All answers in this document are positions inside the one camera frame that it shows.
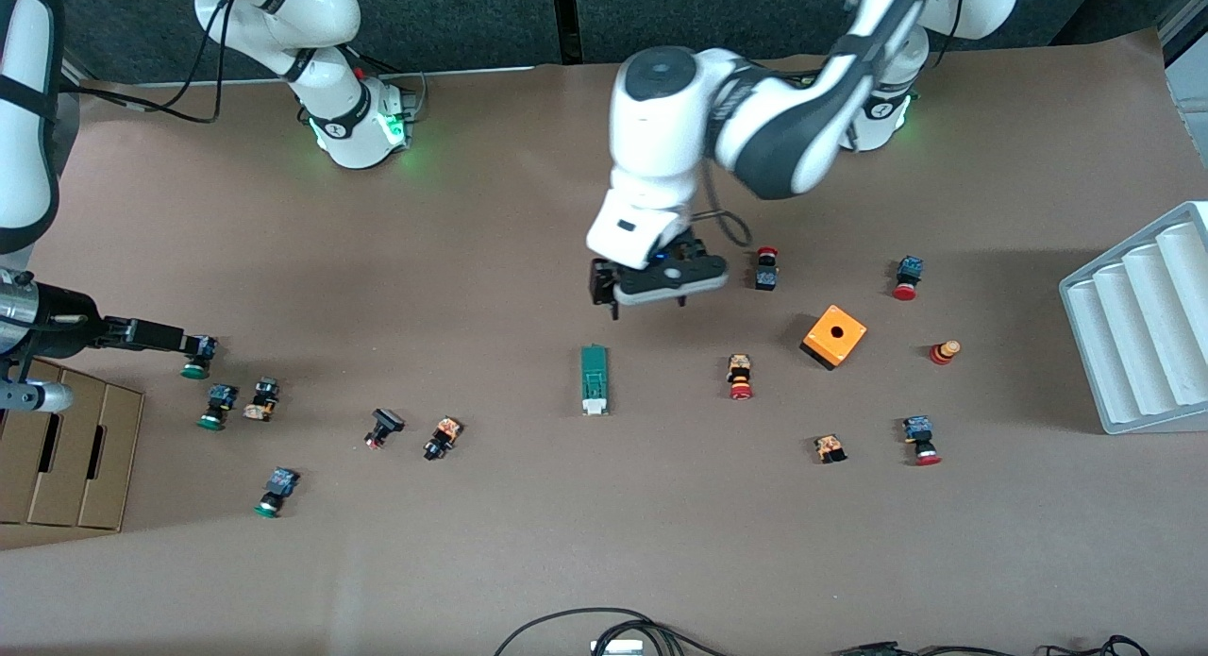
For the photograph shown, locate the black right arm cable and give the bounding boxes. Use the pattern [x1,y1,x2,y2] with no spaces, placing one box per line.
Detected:
[59,0,234,125]

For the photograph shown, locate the orange button enclosure box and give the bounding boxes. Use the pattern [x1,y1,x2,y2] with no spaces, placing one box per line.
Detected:
[800,304,868,372]

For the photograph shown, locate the black flat cable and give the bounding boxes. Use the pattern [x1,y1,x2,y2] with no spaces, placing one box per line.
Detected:
[830,642,1015,656]

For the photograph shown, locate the beige black switch block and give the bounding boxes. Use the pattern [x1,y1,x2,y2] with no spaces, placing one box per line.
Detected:
[243,377,282,422]

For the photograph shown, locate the black tangled cable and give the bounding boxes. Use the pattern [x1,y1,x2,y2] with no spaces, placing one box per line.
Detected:
[1038,635,1152,656]

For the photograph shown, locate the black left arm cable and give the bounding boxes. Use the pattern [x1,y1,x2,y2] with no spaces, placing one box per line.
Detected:
[696,160,753,251]

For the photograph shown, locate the black looped cable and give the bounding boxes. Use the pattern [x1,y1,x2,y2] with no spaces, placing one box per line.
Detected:
[495,607,728,656]

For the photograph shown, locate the black button orange contact block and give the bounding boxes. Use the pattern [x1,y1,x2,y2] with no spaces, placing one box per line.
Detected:
[423,415,463,463]

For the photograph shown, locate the grey cabinet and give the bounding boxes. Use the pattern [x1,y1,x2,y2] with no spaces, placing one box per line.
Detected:
[1159,0,1208,119]

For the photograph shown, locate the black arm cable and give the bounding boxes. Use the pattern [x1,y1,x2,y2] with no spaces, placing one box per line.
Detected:
[696,160,753,251]
[59,0,234,125]

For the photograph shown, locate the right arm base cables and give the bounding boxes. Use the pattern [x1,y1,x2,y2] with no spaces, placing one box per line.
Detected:
[359,57,430,119]

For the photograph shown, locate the white grooved tray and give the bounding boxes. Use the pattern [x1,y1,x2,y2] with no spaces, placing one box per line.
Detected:
[1059,201,1208,436]

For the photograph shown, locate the black square button red base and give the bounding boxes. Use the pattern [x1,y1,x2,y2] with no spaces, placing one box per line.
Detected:
[363,408,406,450]

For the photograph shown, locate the brown cardboard box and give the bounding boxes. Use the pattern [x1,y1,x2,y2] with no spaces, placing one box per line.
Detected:
[0,354,145,532]

